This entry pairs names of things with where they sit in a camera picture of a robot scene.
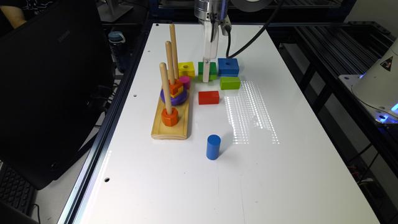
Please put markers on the purple ring block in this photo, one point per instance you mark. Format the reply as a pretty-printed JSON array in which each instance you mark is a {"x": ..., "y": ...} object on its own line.
[{"x": 181, "y": 98}]

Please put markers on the dark water bottle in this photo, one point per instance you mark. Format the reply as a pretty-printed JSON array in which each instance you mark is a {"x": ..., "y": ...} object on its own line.
[{"x": 119, "y": 49}]

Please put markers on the pink cylinder block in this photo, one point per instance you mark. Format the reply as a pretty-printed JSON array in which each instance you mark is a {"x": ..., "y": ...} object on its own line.
[{"x": 186, "y": 82}]

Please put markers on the person forearm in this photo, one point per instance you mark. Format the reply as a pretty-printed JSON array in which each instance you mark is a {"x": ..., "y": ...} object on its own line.
[{"x": 14, "y": 15}]

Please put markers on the wooden peg base board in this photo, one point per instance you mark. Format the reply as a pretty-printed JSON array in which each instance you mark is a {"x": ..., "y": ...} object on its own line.
[{"x": 176, "y": 132}]

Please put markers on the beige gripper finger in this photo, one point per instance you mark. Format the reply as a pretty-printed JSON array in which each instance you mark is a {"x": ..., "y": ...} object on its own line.
[{"x": 206, "y": 70}]

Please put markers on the front wooden peg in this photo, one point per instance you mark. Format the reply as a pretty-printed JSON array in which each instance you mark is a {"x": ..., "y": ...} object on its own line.
[{"x": 166, "y": 89}]

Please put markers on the orange and yellow stacked blocks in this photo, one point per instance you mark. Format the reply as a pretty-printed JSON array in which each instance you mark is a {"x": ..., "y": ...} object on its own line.
[{"x": 176, "y": 88}]

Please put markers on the orange hexagon block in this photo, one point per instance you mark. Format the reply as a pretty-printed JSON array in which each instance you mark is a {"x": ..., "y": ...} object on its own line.
[{"x": 169, "y": 119}]

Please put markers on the red rectangular block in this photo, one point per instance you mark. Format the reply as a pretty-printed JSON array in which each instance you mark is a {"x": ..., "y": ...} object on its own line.
[{"x": 208, "y": 97}]

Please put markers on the black keyboard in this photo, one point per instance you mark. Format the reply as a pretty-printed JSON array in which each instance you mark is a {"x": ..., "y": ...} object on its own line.
[{"x": 15, "y": 190}]

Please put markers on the black Samsung monitor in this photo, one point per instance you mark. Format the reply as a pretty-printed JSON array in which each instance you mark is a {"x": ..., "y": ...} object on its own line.
[{"x": 56, "y": 77}]

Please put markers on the yellow square block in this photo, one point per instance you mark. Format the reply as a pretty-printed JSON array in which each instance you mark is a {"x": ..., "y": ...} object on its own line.
[{"x": 186, "y": 69}]

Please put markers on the rear wooden peg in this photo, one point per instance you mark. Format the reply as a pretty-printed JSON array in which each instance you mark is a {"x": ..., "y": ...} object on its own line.
[{"x": 174, "y": 50}]

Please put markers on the light green rectangular block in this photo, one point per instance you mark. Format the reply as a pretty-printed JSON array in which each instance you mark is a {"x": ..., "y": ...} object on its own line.
[{"x": 230, "y": 83}]

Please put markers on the middle wooden peg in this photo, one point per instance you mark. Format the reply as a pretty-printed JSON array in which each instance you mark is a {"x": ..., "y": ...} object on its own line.
[{"x": 168, "y": 47}]

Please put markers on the silver monitor stand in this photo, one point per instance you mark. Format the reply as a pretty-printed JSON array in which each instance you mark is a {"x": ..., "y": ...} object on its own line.
[{"x": 111, "y": 10}]

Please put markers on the blue square block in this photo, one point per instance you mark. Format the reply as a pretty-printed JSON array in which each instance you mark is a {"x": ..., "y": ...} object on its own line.
[{"x": 228, "y": 67}]

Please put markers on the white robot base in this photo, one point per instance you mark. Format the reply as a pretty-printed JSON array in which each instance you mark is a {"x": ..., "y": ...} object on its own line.
[{"x": 376, "y": 89}]

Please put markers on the wooden peg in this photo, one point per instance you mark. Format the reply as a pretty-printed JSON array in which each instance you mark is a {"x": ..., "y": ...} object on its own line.
[
  {"x": 166, "y": 89},
  {"x": 174, "y": 50},
  {"x": 168, "y": 47}
]

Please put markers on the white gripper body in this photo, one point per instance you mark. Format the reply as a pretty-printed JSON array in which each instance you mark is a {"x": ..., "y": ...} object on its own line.
[{"x": 211, "y": 36}]

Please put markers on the dark green square block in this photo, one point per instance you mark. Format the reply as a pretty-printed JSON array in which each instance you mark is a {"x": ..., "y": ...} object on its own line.
[{"x": 212, "y": 74}]

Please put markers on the blue cylinder block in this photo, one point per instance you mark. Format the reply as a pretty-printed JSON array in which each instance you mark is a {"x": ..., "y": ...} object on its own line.
[{"x": 213, "y": 147}]

